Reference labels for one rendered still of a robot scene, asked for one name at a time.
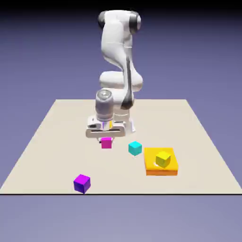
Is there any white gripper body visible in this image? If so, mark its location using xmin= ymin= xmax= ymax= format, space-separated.
xmin=85 ymin=123 xmax=127 ymax=139

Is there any small magenta cube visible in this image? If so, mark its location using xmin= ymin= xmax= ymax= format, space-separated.
xmin=101 ymin=137 xmax=113 ymax=149

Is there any small cyan cube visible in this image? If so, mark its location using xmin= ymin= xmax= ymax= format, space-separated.
xmin=128 ymin=140 xmax=143 ymax=156

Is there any small purple cube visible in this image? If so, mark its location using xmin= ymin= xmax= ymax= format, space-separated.
xmin=73 ymin=174 xmax=91 ymax=195

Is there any small yellow cube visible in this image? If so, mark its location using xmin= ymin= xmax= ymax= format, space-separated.
xmin=155 ymin=151 xmax=172 ymax=168

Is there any large orange box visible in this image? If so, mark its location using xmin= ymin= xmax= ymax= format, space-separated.
xmin=144 ymin=147 xmax=179 ymax=177

